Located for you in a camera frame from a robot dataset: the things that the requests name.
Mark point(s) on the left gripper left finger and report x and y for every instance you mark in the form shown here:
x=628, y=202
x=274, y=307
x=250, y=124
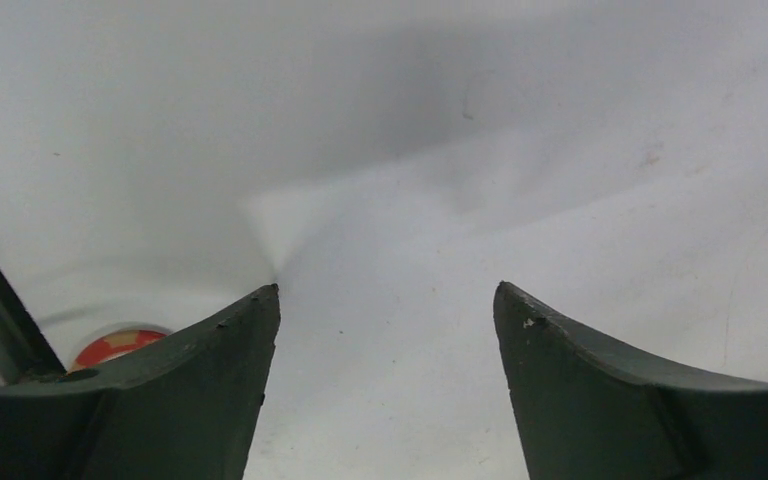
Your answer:
x=183, y=407

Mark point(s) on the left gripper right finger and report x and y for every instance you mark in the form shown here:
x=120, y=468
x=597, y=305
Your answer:
x=589, y=406

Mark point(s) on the red poker chip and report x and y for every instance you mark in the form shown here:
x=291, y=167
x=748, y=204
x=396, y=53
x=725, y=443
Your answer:
x=114, y=345

